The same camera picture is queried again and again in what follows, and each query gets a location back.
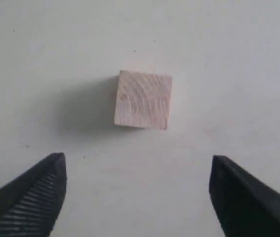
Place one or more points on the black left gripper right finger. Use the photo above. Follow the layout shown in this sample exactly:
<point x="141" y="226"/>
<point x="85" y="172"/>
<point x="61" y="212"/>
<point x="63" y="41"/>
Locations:
<point x="245" y="206"/>

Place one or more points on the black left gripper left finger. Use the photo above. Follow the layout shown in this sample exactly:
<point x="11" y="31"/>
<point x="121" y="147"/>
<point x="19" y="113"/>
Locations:
<point x="31" y="203"/>

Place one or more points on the small wooden cube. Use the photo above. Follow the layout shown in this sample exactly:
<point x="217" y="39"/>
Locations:
<point x="143" y="100"/>

